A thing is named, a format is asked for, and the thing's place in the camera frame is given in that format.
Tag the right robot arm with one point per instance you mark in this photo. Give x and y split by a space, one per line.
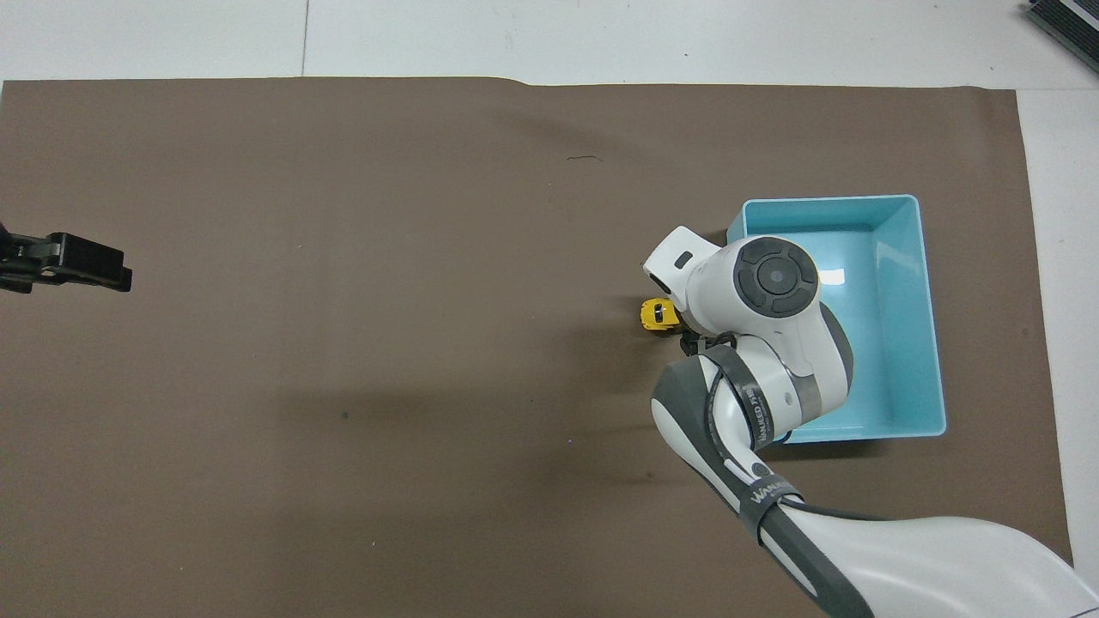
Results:
910 566

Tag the light blue plastic bin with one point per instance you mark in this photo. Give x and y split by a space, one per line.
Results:
901 343

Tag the yellow toy beetle car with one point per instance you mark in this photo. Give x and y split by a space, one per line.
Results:
656 315

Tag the grey ribbed metal object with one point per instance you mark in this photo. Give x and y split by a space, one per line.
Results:
1069 19

